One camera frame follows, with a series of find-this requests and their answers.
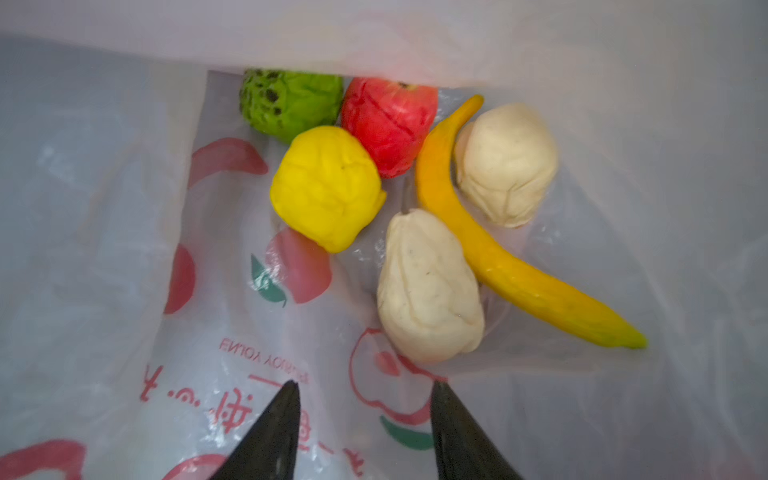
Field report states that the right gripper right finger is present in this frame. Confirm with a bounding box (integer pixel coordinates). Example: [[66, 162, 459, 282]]
[[430, 381, 523, 480]]

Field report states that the beige round fake fruit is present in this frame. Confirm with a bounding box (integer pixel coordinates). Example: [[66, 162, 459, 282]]
[[454, 103, 559, 228]]

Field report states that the yellow fake lemon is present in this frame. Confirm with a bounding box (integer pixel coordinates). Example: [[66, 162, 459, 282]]
[[270, 126, 387, 253]]

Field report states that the pink plastic fruit-print bag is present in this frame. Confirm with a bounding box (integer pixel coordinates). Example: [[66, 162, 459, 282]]
[[1, 1, 767, 479]]

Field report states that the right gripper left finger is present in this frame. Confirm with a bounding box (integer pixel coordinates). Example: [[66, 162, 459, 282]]
[[210, 380, 301, 480]]

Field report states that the yellow fake banana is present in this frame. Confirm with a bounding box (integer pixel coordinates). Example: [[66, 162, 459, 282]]
[[414, 95, 648, 349]]

